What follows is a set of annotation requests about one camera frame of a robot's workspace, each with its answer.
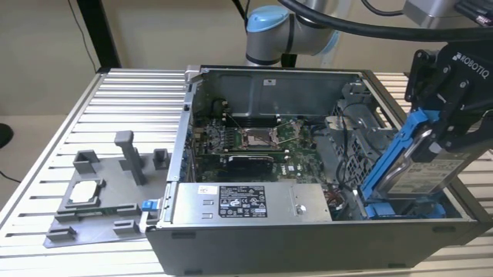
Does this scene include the CPU socket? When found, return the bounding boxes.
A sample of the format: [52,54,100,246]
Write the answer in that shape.
[238,126,280,150]

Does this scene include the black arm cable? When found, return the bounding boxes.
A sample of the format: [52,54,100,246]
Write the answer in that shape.
[360,0,405,17]

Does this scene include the metal socket cover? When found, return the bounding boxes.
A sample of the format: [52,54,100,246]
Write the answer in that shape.
[275,119,306,137]

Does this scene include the green motherboard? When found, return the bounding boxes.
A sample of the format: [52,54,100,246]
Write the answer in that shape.
[191,115,328,185]

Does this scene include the thin black wall cable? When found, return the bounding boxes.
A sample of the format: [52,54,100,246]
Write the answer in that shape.
[67,0,100,73]

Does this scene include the green RAM stick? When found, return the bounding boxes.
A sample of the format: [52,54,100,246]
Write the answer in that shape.
[75,205,129,216]

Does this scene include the wire locking lever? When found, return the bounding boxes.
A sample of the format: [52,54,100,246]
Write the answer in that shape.
[224,111,244,130]

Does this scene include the black round object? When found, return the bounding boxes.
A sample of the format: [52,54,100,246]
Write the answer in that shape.
[0,122,16,150]

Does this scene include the thick black arm hose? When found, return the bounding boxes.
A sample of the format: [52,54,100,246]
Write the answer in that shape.
[278,0,493,44]

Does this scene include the thin black floor cable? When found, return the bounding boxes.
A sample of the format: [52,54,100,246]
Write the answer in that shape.
[0,170,21,184]

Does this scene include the metal disk bay cage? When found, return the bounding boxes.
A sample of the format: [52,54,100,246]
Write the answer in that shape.
[314,82,415,188]

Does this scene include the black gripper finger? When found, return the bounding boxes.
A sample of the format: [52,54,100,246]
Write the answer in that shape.
[446,109,493,154]
[414,68,465,163]

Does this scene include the red and black wire bundle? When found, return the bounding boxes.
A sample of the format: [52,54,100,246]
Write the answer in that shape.
[323,187,347,214]

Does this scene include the black upright post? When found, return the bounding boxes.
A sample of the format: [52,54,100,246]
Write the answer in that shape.
[76,0,121,69]

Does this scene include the silver power supply unit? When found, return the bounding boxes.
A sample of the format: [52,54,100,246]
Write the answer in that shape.
[169,182,334,224]

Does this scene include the hard disk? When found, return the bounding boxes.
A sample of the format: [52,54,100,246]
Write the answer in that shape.
[355,108,477,222]

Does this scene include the silver CPU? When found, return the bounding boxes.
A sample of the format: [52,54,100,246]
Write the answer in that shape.
[68,182,101,203]

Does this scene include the dark grey PC case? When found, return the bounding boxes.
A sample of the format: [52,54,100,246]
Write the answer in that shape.
[145,65,482,275]

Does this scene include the black graphics card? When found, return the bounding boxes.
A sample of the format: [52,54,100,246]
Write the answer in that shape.
[195,152,288,174]

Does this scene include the grey parts rack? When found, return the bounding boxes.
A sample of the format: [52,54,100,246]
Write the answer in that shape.
[44,130,173,249]

